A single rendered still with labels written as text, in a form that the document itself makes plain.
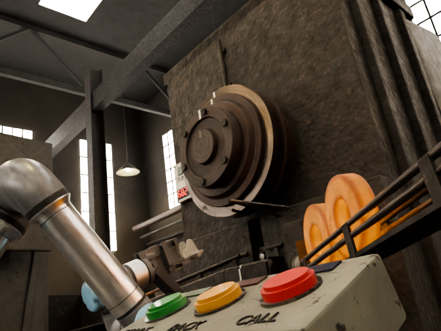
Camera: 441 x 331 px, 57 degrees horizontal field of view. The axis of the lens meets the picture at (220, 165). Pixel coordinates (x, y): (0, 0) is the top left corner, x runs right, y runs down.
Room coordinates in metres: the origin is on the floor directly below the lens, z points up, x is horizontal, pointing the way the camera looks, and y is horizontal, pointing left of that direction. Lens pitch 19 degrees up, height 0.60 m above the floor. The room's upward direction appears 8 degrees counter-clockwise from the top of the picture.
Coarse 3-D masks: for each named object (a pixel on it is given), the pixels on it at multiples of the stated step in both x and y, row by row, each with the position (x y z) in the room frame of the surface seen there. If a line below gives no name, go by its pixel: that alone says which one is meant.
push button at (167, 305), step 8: (168, 296) 0.41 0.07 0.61; (176, 296) 0.39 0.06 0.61; (184, 296) 0.40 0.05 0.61; (152, 304) 0.40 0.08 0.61; (160, 304) 0.39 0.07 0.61; (168, 304) 0.38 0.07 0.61; (176, 304) 0.38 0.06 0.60; (152, 312) 0.38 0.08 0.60; (160, 312) 0.38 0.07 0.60; (168, 312) 0.38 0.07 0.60
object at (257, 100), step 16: (256, 96) 1.18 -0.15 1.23; (272, 112) 1.19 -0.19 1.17; (272, 128) 1.16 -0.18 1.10; (272, 144) 1.16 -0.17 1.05; (272, 160) 1.18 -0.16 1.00; (272, 176) 1.23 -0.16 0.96; (192, 192) 1.46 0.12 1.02; (256, 192) 1.24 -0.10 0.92; (208, 208) 1.41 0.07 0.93; (224, 208) 1.35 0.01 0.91; (240, 208) 1.29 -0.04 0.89
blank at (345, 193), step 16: (336, 176) 0.72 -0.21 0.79; (352, 176) 0.69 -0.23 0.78; (336, 192) 0.73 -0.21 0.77; (352, 192) 0.67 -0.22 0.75; (368, 192) 0.67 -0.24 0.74; (336, 208) 0.76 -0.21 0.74; (352, 208) 0.69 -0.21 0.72; (336, 224) 0.77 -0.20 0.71; (336, 240) 0.78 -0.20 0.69; (368, 240) 0.68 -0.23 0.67
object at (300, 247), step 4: (300, 240) 0.97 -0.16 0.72; (296, 244) 0.96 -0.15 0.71; (300, 244) 0.97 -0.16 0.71; (304, 244) 0.97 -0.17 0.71; (296, 248) 0.97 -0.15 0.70; (300, 248) 0.96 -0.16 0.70; (304, 248) 0.97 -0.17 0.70; (300, 252) 0.96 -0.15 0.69; (304, 252) 0.96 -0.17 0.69; (300, 256) 0.96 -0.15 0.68; (304, 256) 0.96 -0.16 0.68; (300, 260) 0.96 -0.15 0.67; (300, 264) 0.96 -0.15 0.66
